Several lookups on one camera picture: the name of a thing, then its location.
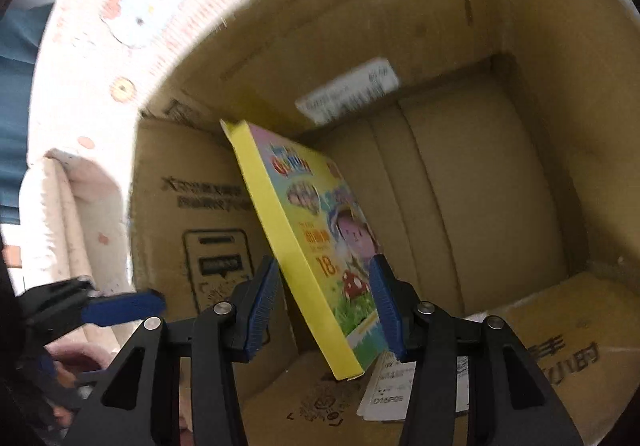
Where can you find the person's left forearm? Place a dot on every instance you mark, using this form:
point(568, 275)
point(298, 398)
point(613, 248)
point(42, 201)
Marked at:
point(80, 358)

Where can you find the white shipping label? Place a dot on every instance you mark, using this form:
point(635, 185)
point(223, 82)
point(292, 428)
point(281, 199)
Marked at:
point(350, 89)

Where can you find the white barcode label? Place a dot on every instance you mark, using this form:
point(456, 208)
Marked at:
point(385, 388)

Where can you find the pink printed blanket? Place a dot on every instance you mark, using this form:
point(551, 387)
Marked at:
point(150, 6)

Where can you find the brown cardboard box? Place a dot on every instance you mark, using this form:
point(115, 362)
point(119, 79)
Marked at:
point(475, 186)

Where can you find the teal cloth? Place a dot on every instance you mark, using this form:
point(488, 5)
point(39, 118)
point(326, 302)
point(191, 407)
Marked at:
point(17, 91)

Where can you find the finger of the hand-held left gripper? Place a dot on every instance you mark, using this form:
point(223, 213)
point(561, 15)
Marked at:
point(125, 306)

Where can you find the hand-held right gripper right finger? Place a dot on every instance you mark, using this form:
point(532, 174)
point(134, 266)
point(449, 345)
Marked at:
point(386, 311)

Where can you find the yellow crayon box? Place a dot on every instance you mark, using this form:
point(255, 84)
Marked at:
point(295, 231)

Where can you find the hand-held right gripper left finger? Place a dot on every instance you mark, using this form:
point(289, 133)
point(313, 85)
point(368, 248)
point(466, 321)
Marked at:
point(262, 308)

